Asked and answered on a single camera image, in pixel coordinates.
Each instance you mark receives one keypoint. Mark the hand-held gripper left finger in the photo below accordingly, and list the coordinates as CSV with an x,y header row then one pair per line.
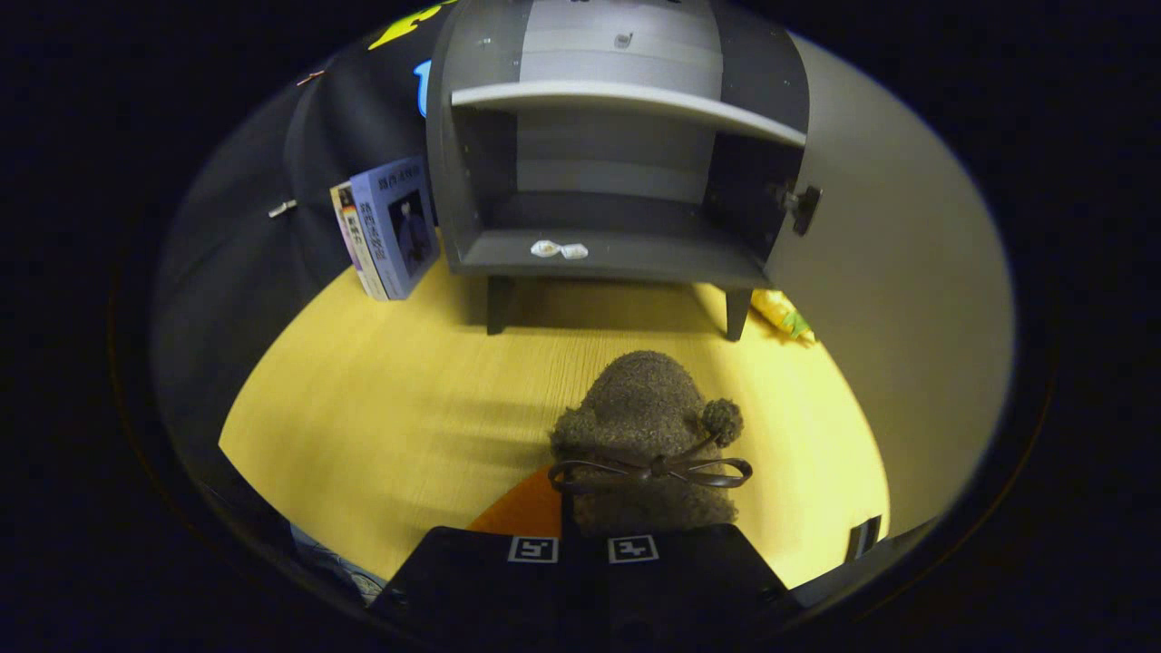
x,y
481,571

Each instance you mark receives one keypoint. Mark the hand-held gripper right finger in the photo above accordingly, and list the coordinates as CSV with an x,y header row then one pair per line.
x,y
689,571

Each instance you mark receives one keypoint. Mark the brown fuzzy shoe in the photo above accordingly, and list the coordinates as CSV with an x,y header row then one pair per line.
x,y
644,408

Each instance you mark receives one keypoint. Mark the grey shoe cabinet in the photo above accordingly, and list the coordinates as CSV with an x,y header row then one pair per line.
x,y
653,254

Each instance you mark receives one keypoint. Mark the yellow round toy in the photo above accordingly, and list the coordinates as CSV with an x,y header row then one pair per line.
x,y
769,308

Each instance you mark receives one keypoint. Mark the blue book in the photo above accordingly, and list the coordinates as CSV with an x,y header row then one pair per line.
x,y
399,227

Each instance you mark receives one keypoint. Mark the black backdrop cloth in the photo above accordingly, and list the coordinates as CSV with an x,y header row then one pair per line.
x,y
236,272

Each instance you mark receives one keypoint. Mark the silver clip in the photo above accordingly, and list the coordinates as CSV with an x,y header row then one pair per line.
x,y
282,209

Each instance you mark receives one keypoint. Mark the red clip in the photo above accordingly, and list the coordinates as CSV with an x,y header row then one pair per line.
x,y
310,78

